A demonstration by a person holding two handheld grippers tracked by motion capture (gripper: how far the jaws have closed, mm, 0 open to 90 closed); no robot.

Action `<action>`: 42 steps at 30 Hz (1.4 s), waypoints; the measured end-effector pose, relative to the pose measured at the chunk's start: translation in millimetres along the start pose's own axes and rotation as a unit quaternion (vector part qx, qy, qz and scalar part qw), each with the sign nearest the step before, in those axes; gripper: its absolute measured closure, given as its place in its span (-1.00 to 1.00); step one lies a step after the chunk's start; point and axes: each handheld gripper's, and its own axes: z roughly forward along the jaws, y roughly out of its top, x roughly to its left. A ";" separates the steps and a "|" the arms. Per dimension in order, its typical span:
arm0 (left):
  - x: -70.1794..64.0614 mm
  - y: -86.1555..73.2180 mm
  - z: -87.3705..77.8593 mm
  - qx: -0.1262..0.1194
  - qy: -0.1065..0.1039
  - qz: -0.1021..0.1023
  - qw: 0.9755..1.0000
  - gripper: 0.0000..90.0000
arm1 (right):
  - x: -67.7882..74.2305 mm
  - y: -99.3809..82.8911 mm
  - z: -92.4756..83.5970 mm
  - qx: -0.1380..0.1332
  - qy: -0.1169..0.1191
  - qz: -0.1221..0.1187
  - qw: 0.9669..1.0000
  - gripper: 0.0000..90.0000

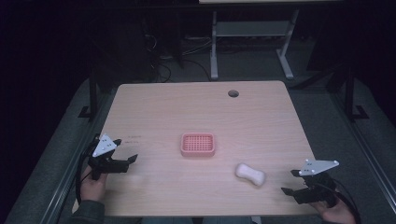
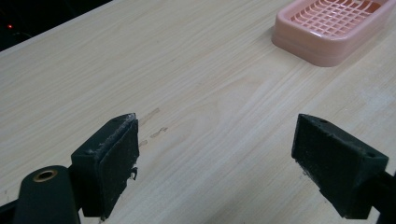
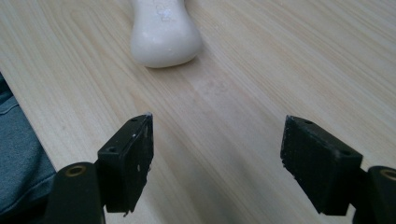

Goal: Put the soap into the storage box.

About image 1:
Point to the pink soap dish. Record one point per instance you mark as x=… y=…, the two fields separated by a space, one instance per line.
x=197 y=144

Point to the aluminium floor rail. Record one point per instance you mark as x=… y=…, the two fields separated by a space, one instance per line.
x=370 y=155
x=67 y=174

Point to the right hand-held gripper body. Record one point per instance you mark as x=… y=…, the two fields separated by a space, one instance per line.
x=316 y=186

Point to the white metal stand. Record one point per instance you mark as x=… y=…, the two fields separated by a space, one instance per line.
x=249 y=28

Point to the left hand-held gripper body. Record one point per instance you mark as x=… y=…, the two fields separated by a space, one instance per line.
x=107 y=165

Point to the person's left hand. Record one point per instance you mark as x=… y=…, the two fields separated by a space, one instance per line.
x=93 y=188

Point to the person's right hand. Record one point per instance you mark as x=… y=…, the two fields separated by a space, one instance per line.
x=334 y=214

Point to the white soap bar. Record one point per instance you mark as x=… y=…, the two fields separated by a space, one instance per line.
x=250 y=174

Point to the black frame post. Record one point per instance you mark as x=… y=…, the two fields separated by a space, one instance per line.
x=92 y=93
x=350 y=93

